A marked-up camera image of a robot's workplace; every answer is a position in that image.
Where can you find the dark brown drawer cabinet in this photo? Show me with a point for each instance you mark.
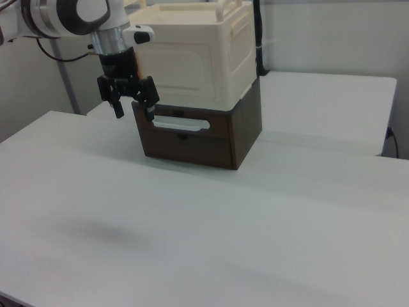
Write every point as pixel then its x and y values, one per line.
pixel 243 128

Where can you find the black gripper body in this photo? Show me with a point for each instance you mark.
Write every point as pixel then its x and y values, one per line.
pixel 116 67

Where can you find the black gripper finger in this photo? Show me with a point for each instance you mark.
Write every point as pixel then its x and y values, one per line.
pixel 149 96
pixel 115 104

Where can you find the cream cabinet door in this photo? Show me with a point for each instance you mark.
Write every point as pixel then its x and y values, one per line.
pixel 182 70

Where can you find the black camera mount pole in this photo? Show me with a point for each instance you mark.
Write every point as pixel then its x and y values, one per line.
pixel 259 32

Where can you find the grey metal frame post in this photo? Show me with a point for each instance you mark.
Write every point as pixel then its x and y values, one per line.
pixel 67 83

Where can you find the cream plastic cabinet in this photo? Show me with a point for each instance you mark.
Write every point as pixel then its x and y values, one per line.
pixel 238 54

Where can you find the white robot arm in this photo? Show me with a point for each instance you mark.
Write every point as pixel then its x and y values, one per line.
pixel 57 16

